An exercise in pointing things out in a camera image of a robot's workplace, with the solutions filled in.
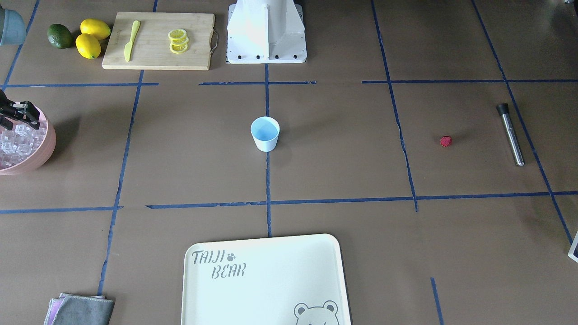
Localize yellow lemon slices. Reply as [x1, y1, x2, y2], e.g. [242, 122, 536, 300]
[168, 28, 189, 54]

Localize pink bowl of ice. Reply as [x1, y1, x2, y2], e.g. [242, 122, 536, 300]
[0, 108, 56, 176]

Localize bamboo cutting board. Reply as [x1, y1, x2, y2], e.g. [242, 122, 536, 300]
[102, 12, 215, 71]

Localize yellow plastic knife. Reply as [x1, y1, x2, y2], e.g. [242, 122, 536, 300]
[124, 20, 141, 62]

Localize light blue cup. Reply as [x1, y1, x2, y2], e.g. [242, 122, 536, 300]
[250, 116, 280, 152]

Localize white cup rack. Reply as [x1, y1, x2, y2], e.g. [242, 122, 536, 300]
[567, 233, 578, 263]

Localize red strawberry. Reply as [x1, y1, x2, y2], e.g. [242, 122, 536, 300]
[439, 135, 453, 148]

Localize cream bear tray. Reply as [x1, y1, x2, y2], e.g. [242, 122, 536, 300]
[180, 234, 352, 325]

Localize steel muddler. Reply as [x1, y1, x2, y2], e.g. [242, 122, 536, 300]
[496, 103, 525, 167]

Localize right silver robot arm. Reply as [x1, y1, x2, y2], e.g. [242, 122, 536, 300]
[0, 7, 27, 46]

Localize white pillar with base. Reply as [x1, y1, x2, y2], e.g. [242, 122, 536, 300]
[226, 0, 308, 65]

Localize folded grey cloth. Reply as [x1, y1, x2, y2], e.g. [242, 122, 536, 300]
[44, 292, 115, 325]

